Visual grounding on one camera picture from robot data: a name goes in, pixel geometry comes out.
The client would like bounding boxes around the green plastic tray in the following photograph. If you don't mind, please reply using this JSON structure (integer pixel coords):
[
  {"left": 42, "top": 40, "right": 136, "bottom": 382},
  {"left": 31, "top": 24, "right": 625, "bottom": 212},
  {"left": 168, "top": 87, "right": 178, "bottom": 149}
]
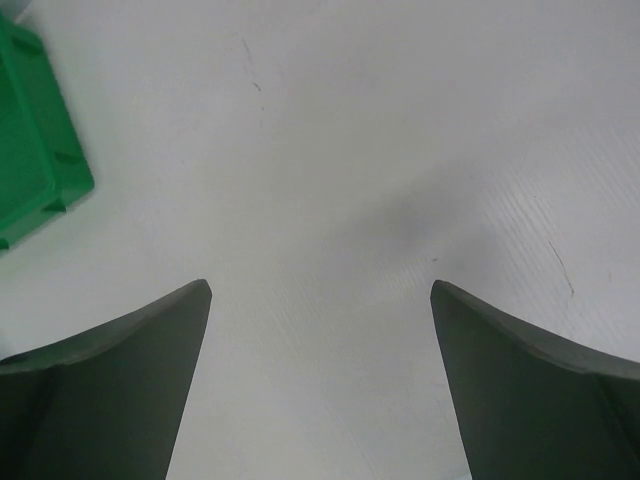
[{"left": 1, "top": 18, "right": 95, "bottom": 252}]

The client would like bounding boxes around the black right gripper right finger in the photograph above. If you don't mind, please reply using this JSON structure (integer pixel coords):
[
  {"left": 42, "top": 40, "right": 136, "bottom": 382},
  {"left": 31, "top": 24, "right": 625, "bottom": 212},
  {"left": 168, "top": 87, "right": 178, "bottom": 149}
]
[{"left": 430, "top": 280, "right": 639, "bottom": 479}]

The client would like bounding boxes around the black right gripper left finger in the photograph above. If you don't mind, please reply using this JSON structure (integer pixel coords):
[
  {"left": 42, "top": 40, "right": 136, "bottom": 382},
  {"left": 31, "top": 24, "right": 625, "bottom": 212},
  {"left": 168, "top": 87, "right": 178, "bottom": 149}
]
[{"left": 1, "top": 279, "right": 212, "bottom": 479}]

